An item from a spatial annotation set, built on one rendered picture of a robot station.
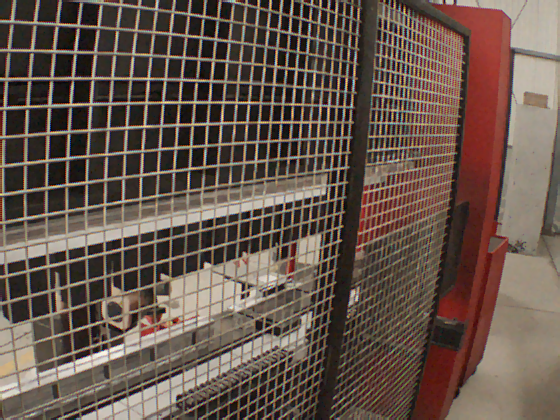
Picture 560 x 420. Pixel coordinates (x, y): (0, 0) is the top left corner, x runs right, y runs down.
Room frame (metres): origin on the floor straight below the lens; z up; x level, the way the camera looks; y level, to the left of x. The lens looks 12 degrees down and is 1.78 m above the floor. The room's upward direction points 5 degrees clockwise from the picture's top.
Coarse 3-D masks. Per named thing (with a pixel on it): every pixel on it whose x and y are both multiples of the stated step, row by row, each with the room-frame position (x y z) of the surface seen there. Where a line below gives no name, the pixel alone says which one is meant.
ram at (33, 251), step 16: (368, 176) 2.72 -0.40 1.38; (384, 176) 2.88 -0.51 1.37; (224, 208) 1.84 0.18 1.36; (256, 208) 1.98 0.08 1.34; (112, 224) 1.44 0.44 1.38; (144, 224) 1.54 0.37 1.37; (160, 224) 1.60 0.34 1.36; (176, 224) 1.65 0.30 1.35; (32, 240) 1.21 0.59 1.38; (64, 240) 1.30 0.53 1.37; (80, 240) 1.34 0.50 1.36; (96, 240) 1.39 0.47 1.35; (0, 256) 1.13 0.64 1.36; (16, 256) 1.17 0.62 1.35; (32, 256) 1.21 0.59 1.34
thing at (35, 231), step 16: (320, 176) 1.93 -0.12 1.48; (208, 192) 1.49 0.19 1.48; (224, 192) 1.51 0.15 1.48; (240, 192) 1.57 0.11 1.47; (256, 192) 1.63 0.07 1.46; (272, 192) 1.70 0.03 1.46; (128, 208) 1.24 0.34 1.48; (144, 208) 1.27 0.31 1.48; (160, 208) 1.31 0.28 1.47; (176, 208) 1.36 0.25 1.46; (192, 208) 1.41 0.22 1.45; (32, 224) 1.02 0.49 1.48; (48, 224) 1.04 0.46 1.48; (64, 224) 1.07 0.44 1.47; (80, 224) 1.11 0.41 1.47; (96, 224) 1.15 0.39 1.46; (0, 240) 0.94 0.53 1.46; (16, 240) 0.97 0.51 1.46
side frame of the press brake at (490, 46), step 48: (432, 48) 2.79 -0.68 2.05; (480, 48) 2.65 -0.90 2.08; (432, 96) 2.78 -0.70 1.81; (480, 96) 2.64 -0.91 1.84; (432, 144) 2.77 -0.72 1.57; (480, 144) 2.63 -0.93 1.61; (480, 192) 2.62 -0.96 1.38; (480, 240) 2.60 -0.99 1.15; (480, 288) 2.79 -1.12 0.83; (384, 384) 2.80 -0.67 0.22; (432, 384) 2.65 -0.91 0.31
